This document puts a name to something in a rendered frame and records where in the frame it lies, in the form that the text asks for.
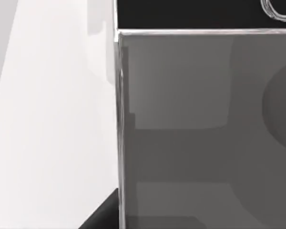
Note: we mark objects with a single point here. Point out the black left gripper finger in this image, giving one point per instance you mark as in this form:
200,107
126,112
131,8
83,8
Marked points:
107,214

